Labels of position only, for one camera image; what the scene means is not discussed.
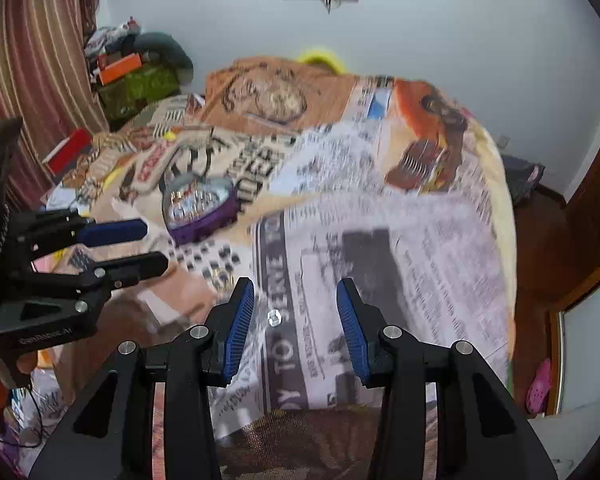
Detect dark clothing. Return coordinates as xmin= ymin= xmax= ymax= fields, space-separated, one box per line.
xmin=502 ymin=155 xmax=547 ymax=204

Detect striped brown curtain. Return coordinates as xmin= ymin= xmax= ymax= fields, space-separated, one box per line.
xmin=0 ymin=0 xmax=112 ymax=211

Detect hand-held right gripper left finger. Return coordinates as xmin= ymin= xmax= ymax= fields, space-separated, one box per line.
xmin=27 ymin=276 xmax=256 ymax=480

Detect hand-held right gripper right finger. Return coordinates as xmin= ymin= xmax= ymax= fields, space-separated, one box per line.
xmin=336 ymin=277 xmax=558 ymax=480

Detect green patterned cloth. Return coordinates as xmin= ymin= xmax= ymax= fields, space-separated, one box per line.
xmin=97 ymin=65 xmax=181 ymax=122

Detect yellow cloth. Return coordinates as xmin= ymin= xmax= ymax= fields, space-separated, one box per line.
xmin=102 ymin=167 xmax=129 ymax=189

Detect brown wooden door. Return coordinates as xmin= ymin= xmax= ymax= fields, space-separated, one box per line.
xmin=562 ymin=75 xmax=600 ymax=221

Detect yellow plastic object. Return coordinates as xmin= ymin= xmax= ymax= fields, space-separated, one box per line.
xmin=297 ymin=47 xmax=352 ymax=77

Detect thin black cable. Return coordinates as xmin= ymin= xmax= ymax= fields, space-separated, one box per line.
xmin=0 ymin=385 xmax=47 ymax=450

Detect orange box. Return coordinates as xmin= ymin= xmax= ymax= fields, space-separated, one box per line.
xmin=97 ymin=53 xmax=144 ymax=86

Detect purple heart-shaped tin box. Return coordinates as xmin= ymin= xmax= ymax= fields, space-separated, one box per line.
xmin=161 ymin=172 xmax=240 ymax=247

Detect brown woven blanket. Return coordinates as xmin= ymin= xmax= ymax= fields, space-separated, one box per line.
xmin=150 ymin=402 xmax=438 ymax=480

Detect pink slipper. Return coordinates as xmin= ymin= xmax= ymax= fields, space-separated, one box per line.
xmin=525 ymin=358 xmax=554 ymax=414

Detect pile of clothes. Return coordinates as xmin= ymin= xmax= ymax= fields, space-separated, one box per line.
xmin=84 ymin=17 xmax=142 ymax=62

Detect red box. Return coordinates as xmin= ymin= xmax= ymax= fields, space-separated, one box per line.
xmin=42 ymin=128 xmax=95 ymax=177

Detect grey cushion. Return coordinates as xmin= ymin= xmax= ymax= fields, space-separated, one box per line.
xmin=135 ymin=32 xmax=195 ymax=83

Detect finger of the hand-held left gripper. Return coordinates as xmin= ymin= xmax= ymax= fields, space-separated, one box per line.
xmin=10 ymin=208 xmax=149 ymax=261
xmin=27 ymin=251 xmax=170 ymax=313

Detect printed blanket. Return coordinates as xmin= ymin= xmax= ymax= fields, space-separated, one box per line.
xmin=45 ymin=57 xmax=518 ymax=441

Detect person's left hand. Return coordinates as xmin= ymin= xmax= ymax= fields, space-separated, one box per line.
xmin=14 ymin=351 xmax=39 ymax=377

